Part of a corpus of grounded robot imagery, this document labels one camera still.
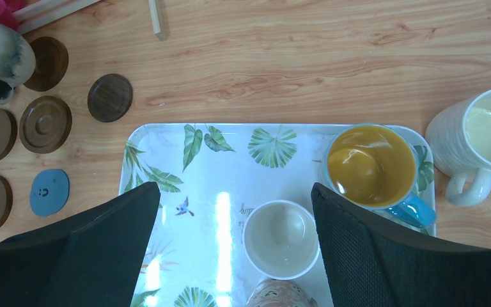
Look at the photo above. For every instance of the beige ceramic mug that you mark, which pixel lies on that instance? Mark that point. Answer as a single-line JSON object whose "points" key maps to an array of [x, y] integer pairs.
{"points": [[17, 59]]}

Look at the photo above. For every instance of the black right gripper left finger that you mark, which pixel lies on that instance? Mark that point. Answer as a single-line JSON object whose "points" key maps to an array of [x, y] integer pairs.
{"points": [[89, 259]]}

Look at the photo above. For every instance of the pink ceramic mug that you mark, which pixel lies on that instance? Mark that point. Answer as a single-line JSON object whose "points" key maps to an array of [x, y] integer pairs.
{"points": [[274, 292]]}

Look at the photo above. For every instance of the pale yellow mug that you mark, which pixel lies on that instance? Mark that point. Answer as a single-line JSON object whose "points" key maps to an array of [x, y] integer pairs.
{"points": [[280, 239]]}

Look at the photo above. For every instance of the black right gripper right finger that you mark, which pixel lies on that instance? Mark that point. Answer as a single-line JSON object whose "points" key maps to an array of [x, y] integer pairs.
{"points": [[372, 261]]}

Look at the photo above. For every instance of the blue mug yellow inside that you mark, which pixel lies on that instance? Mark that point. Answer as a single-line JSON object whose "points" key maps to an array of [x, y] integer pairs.
{"points": [[372, 166]]}

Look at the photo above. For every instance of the blue coaster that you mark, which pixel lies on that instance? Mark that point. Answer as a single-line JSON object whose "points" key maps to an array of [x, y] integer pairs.
{"points": [[49, 192]]}

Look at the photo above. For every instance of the dark wooden coaster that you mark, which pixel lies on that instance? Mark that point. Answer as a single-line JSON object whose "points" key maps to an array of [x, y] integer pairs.
{"points": [[45, 124], [110, 98]]}

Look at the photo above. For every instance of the cream white mug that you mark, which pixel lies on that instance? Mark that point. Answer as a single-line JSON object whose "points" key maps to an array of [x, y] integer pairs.
{"points": [[460, 140]]}

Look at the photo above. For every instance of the ringed brown coaster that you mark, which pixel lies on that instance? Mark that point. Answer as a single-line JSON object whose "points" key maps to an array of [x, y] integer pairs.
{"points": [[52, 59]]}

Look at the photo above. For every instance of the floral white serving tray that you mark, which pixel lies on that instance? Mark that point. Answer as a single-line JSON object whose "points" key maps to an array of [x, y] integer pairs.
{"points": [[211, 177]]}

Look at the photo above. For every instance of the wooden drying rack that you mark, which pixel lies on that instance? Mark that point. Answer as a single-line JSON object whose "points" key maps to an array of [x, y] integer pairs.
{"points": [[40, 13]]}

